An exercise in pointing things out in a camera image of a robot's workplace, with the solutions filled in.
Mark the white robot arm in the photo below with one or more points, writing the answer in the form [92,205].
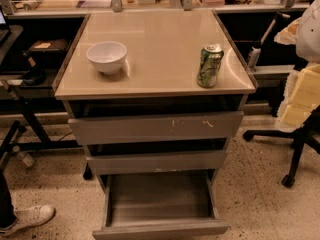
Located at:
[304,32]

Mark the black bag on shelf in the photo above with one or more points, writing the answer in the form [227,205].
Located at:
[49,53]

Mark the grey middle drawer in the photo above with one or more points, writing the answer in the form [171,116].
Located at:
[151,157]

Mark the grey drawer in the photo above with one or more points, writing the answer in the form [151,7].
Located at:
[155,206]
[153,128]
[151,157]

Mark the grey drawer cabinet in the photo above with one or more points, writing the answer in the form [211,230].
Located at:
[160,72]

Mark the grey top drawer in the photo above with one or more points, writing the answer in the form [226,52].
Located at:
[153,128]

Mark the white sneaker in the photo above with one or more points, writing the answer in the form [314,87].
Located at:
[18,220]

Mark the green soda can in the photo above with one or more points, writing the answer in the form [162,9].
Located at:
[210,63]

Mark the laptop computer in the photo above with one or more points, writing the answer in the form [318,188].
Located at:
[4,27]

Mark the grey bottom drawer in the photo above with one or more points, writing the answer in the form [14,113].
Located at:
[155,206]

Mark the dark trouser leg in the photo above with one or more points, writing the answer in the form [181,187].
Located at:
[5,204]

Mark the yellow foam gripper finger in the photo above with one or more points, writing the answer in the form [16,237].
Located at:
[301,97]

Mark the black office chair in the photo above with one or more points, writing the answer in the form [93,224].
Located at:
[301,137]

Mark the white bowl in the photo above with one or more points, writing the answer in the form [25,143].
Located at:
[107,57]

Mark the plastic bottle on floor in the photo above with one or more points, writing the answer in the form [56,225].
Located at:
[24,157]

